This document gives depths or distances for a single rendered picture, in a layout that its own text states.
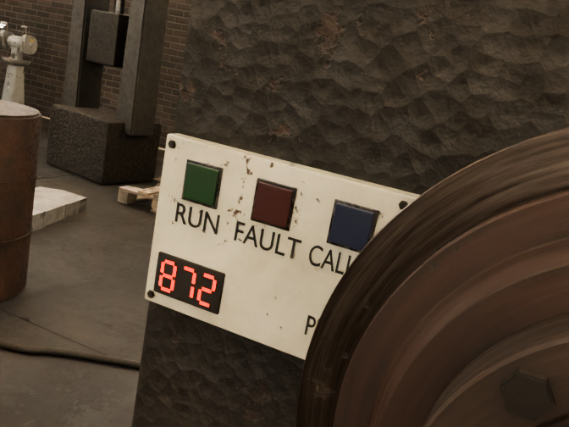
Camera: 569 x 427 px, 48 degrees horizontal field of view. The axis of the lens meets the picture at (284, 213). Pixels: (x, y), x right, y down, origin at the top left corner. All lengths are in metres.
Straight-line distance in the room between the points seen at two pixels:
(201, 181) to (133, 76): 5.08
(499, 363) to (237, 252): 0.35
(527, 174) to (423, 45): 0.21
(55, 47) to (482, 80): 8.64
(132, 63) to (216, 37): 5.07
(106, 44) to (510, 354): 5.71
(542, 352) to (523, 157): 0.12
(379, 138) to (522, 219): 0.22
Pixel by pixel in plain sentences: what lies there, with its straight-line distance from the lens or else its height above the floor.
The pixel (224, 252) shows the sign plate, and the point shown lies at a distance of 0.64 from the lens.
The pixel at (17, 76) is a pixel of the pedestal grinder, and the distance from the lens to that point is 9.03.
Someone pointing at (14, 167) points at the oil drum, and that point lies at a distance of 3.12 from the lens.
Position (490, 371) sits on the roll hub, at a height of 1.20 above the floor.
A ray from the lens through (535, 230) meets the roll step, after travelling 0.40.
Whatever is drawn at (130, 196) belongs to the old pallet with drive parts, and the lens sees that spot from 5.26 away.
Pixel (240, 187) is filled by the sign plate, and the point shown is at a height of 1.21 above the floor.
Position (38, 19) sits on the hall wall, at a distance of 9.32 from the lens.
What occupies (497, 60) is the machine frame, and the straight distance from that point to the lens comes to 0.57.
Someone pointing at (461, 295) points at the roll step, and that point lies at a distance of 0.40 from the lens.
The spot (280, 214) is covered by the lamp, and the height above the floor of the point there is 1.19.
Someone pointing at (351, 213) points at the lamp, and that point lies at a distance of 0.57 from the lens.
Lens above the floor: 1.33
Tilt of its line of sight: 13 degrees down
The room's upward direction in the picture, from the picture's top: 11 degrees clockwise
